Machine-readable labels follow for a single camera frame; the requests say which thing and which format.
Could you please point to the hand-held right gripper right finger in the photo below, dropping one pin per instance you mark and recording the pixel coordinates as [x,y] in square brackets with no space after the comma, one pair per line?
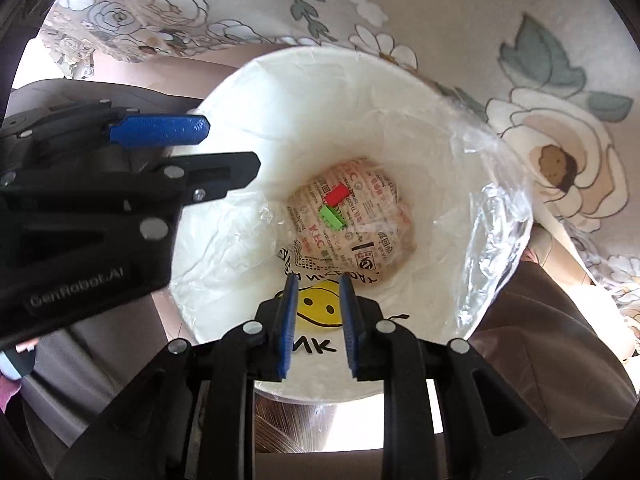
[350,335]

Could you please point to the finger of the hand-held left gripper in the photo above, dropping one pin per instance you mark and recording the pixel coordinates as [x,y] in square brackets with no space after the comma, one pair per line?
[160,130]
[215,172]

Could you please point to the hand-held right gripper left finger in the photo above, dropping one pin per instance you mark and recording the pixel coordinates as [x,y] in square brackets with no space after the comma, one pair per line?
[287,332]

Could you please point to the white plastic bin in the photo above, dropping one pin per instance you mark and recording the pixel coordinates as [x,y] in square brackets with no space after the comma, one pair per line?
[280,110]

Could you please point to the clear plastic bin liner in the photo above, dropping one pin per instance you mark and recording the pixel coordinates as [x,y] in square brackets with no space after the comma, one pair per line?
[480,200]

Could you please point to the crumpled printed paper wrapper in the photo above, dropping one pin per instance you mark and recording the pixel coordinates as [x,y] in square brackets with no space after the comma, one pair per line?
[360,240]

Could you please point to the green plastic block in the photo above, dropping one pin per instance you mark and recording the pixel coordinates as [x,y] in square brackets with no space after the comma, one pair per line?
[332,217]

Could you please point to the red plastic block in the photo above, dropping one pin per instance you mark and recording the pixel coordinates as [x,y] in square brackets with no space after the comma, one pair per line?
[337,194]

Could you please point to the pink blanket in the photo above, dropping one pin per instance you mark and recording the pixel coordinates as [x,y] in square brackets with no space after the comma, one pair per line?
[7,395]

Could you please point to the bed with floral cover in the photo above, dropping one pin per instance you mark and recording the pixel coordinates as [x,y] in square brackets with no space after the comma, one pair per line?
[450,20]

